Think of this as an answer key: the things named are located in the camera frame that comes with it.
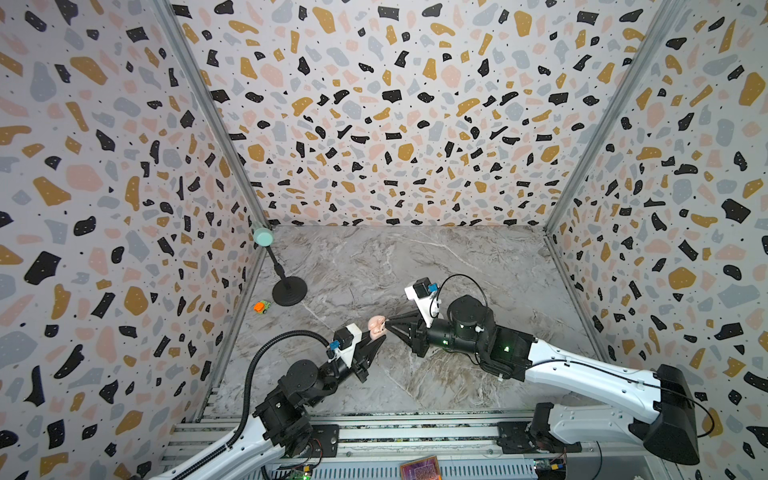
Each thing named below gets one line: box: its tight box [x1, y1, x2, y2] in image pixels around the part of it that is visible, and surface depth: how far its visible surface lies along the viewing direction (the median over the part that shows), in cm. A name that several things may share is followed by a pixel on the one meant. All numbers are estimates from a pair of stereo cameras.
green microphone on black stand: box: [254, 227, 308, 307], surface depth 102 cm
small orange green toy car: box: [253, 300, 271, 314], surface depth 97 cm
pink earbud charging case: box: [368, 315, 386, 339], surface depth 67 cm
